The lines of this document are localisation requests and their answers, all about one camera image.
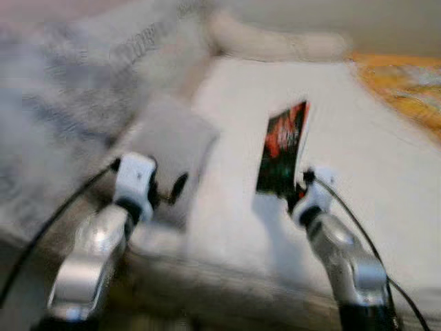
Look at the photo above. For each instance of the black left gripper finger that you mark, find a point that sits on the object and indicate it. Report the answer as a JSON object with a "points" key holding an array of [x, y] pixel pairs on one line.
{"points": [[179, 188]]}

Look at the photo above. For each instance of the red and black packet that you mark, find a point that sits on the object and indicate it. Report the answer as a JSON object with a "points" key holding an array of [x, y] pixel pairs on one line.
{"points": [[282, 152]]}

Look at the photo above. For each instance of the grey lettered pillow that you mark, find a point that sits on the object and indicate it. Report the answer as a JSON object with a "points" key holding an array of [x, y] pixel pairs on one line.
{"points": [[176, 138]]}

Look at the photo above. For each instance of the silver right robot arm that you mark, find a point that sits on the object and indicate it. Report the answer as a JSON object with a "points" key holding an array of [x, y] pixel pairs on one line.
{"points": [[351, 269]]}

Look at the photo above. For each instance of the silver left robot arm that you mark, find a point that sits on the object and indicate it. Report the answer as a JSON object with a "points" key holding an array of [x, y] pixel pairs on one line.
{"points": [[89, 262]]}

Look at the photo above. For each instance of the white mattress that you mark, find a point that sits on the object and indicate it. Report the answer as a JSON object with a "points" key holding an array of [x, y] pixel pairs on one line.
{"points": [[358, 193]]}

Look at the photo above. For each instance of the white grey ornament print duvet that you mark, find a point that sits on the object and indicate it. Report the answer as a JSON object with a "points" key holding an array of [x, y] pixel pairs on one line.
{"points": [[62, 103]]}

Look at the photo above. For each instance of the yellow cartoon print blanket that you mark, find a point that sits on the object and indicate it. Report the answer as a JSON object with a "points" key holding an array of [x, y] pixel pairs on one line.
{"points": [[406, 89]]}

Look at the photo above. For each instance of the cream bolster pillow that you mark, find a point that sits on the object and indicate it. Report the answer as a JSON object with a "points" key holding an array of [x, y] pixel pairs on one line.
{"points": [[317, 47], [248, 38]]}

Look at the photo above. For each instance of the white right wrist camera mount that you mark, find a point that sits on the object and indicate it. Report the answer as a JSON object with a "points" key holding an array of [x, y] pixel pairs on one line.
{"points": [[320, 196]]}

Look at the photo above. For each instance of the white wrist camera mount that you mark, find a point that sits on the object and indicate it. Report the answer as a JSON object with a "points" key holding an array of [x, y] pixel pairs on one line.
{"points": [[134, 179], [320, 196]]}

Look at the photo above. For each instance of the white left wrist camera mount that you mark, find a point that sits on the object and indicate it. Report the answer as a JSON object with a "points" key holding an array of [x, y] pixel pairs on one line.
{"points": [[134, 179]]}

